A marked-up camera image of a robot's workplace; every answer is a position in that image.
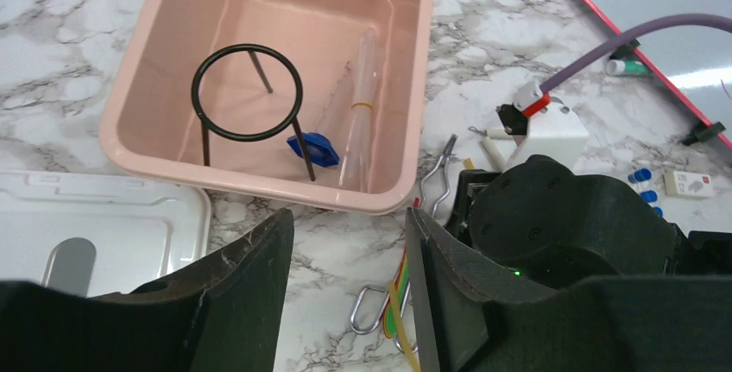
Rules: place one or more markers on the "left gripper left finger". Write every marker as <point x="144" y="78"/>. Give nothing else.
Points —
<point x="220" y="313"/>

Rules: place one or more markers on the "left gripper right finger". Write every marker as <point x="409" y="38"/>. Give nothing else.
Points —
<point x="471" y="314"/>

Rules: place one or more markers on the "yellow rubber tube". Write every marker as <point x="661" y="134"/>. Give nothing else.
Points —
<point x="401" y="334"/>

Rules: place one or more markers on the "blue base measuring cylinder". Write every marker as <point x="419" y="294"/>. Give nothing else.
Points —
<point x="325" y="144"/>

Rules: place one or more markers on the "black wire tripod stand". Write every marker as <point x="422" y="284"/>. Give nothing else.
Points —
<point x="246" y="100"/>

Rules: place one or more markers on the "clay pipe triangle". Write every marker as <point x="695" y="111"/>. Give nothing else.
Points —
<point x="497" y="144"/>

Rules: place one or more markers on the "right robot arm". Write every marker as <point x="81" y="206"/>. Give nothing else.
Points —
<point x="545" y="223"/>

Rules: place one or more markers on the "white plastic lid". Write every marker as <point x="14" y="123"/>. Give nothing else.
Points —
<point x="90" y="235"/>

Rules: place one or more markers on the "small white eraser block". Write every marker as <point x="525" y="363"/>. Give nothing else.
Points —
<point x="688" y="185"/>

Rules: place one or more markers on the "green whiteboard marker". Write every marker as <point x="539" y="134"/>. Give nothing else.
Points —
<point x="617" y="67"/>

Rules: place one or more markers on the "black whiteboard clip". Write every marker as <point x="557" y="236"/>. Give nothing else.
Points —
<point x="702" y="133"/>

